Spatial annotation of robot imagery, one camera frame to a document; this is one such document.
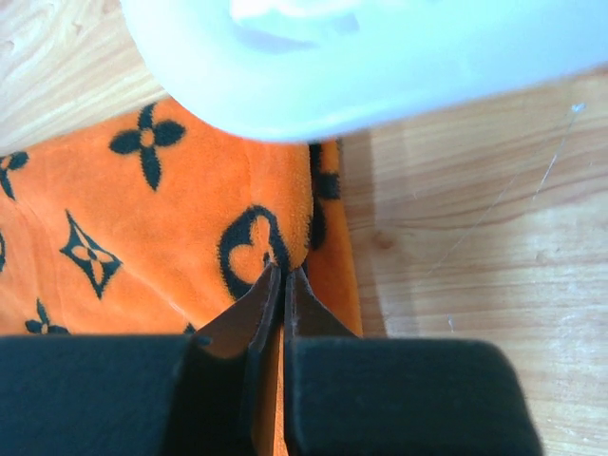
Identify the white plastic bin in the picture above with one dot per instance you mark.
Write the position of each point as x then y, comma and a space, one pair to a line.
290, 71

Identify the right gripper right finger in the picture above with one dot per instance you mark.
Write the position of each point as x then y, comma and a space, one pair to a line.
348, 395

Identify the orange monogram pillowcase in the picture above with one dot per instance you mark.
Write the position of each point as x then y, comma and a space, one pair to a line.
155, 222

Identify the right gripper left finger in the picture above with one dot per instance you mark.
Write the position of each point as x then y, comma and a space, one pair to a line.
212, 392

